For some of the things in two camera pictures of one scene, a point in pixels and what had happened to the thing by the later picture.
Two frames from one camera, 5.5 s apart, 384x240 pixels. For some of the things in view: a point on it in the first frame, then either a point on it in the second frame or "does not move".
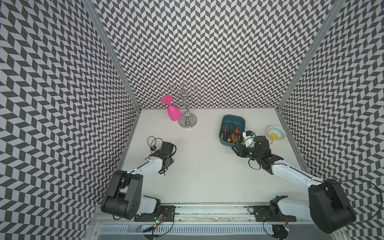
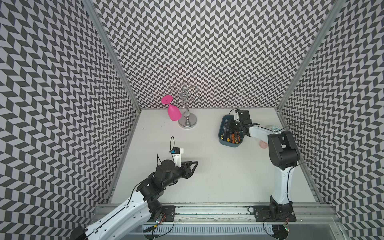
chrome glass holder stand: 187,120 does not move
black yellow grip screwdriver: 222,134 does not move
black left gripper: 171,161 -> 186,168
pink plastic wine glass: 174,113 does not move
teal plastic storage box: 231,127 does not move
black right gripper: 240,150 -> 230,122
